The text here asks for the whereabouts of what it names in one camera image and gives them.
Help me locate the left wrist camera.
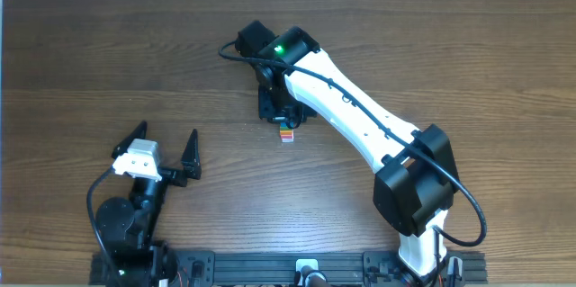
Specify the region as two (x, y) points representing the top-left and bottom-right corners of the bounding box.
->
(111, 138), (163, 183)

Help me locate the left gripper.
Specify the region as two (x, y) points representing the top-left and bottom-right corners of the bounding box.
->
(111, 120), (203, 188)

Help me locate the black cable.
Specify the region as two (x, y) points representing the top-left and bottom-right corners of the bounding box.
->
(85, 166), (123, 287)
(218, 40), (489, 248)

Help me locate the mounting rail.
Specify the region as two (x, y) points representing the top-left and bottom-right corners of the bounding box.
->
(89, 249), (490, 287)

